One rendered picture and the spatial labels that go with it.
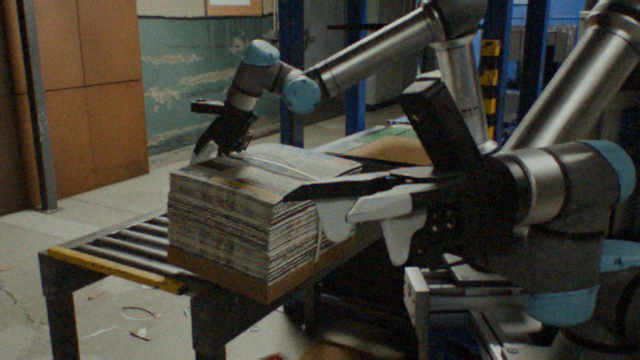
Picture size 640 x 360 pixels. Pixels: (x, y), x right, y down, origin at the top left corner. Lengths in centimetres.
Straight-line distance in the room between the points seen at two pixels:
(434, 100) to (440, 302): 96
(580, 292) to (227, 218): 80
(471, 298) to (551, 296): 79
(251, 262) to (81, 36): 391
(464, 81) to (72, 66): 387
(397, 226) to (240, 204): 82
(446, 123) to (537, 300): 25
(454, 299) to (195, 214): 61
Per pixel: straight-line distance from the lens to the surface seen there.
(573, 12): 461
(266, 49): 142
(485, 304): 150
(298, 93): 128
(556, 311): 72
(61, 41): 496
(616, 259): 99
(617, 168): 70
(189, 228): 140
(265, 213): 126
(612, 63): 87
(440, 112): 56
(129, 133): 540
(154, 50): 568
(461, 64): 150
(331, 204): 58
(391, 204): 48
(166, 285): 139
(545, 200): 62
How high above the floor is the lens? 139
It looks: 16 degrees down
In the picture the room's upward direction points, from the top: straight up
